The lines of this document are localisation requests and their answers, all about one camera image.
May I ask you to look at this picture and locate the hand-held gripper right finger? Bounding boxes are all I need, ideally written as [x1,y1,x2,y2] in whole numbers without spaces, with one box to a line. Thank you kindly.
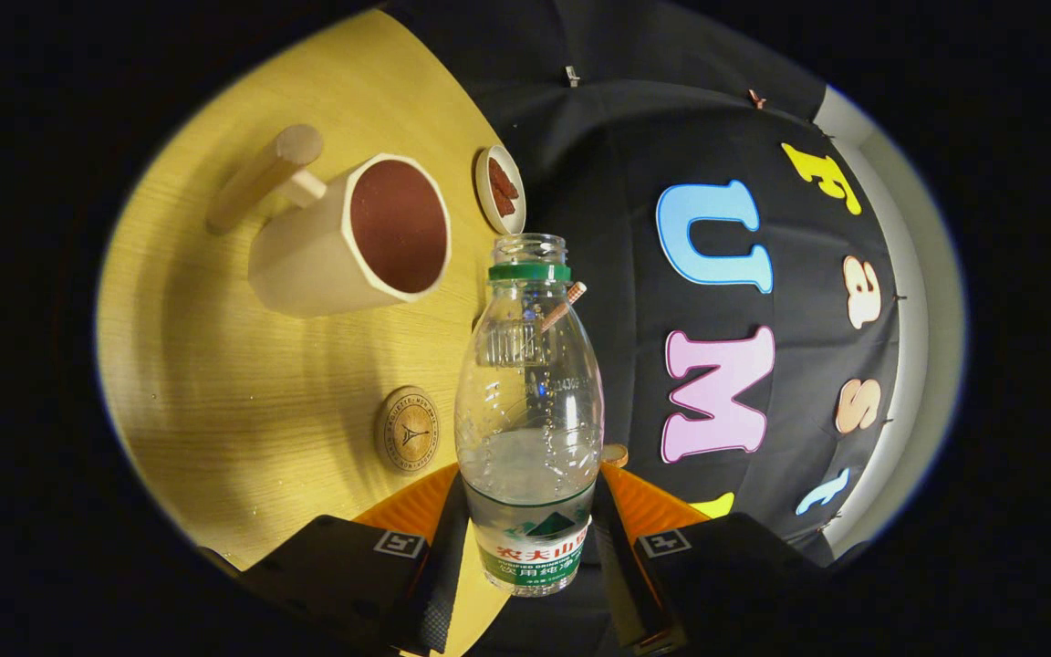
[589,463,864,656]

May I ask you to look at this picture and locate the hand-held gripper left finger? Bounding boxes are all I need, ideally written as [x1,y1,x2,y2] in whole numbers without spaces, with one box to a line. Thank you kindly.
[200,463,472,656]

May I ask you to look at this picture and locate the clear plastic bottle green label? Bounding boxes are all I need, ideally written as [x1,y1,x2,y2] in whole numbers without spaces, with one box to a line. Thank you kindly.
[454,234,606,599]

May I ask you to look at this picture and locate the round wooden coaster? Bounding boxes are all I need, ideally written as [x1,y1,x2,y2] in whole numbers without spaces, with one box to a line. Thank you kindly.
[374,385,442,474]

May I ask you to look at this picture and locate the cream cup with wooden handle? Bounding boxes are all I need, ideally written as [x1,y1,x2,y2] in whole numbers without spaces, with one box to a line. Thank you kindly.
[206,124,452,319]

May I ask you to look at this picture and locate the small checkered stick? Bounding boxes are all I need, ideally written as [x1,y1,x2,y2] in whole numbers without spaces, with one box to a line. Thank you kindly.
[539,281,588,334]

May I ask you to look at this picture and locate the wooden table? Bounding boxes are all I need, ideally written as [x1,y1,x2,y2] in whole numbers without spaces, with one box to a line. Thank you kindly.
[95,9,515,657]

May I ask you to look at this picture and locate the small round grey plate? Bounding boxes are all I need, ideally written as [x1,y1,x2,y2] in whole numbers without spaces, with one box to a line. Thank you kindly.
[474,144,527,236]

